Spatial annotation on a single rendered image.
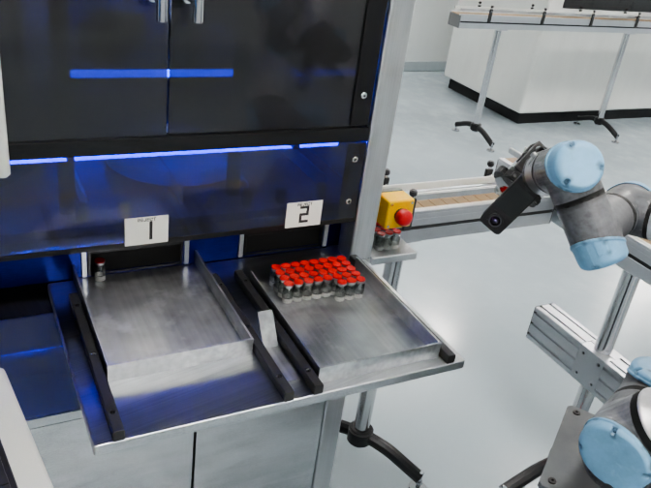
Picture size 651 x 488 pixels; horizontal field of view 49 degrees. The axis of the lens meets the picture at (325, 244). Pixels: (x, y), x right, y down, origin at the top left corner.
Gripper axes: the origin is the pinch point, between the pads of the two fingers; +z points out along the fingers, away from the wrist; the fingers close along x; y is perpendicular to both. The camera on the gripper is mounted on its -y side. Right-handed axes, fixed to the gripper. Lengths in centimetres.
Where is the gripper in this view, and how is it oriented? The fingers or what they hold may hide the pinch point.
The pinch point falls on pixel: (504, 190)
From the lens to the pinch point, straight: 140.3
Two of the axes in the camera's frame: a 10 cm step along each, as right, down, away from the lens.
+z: -0.1, -0.2, 10.0
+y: 6.8, -7.4, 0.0
